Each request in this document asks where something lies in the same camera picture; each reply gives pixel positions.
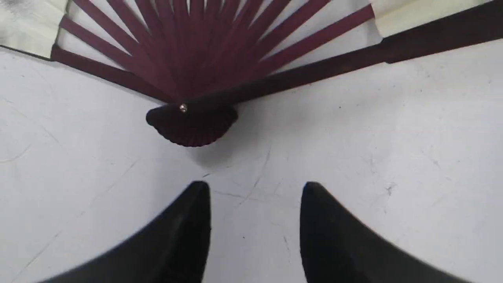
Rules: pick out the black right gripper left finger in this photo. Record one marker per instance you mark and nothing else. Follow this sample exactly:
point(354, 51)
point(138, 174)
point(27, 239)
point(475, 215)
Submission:
point(172, 248)

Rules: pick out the painted folding paper fan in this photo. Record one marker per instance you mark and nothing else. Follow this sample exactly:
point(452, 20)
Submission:
point(203, 57)

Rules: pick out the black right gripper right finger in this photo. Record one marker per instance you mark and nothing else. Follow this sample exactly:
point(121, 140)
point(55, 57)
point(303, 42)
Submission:
point(336, 247)

